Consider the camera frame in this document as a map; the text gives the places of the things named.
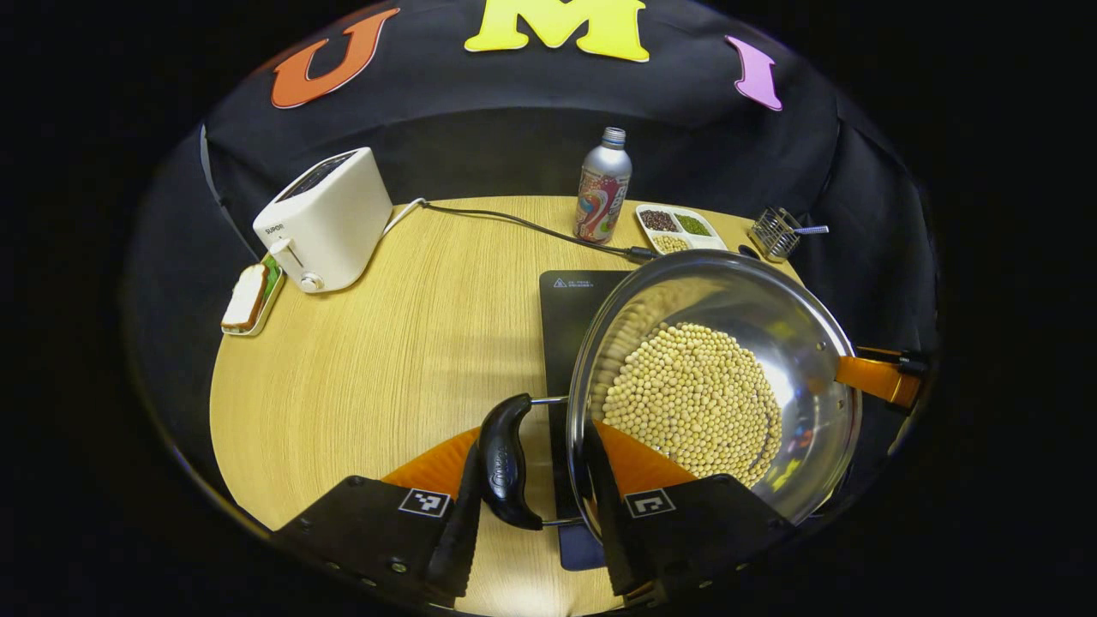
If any black power cable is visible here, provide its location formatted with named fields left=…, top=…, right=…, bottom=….
left=381, top=198, right=661, bottom=264

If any white toaster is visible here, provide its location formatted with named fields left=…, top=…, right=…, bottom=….
left=252, top=147, right=394, bottom=295

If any metal wire basket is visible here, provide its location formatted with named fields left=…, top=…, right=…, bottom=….
left=747, top=207, right=806, bottom=263

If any pile of soybeans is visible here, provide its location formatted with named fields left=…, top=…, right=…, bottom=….
left=600, top=321, right=783, bottom=489

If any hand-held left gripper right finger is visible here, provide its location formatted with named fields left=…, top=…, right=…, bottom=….
left=583, top=420, right=794, bottom=606

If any silver bottle with colourful label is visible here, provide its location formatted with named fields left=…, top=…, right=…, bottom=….
left=574, top=127, right=633, bottom=246

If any black induction cooktop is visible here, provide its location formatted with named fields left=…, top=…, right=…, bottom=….
left=538, top=270, right=639, bottom=572

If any white divided dish with beans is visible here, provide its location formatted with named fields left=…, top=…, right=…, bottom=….
left=635, top=204, right=729, bottom=256

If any white bread sandwich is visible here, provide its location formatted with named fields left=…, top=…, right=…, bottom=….
left=223, top=255, right=284, bottom=331

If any stainless steel pot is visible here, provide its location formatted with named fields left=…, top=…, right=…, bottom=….
left=477, top=249, right=864, bottom=530

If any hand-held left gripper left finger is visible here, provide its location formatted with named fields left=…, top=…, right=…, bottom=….
left=273, top=426, right=483, bottom=609

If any white rectangular plate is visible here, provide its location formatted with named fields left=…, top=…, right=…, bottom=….
left=220, top=253, right=286, bottom=337

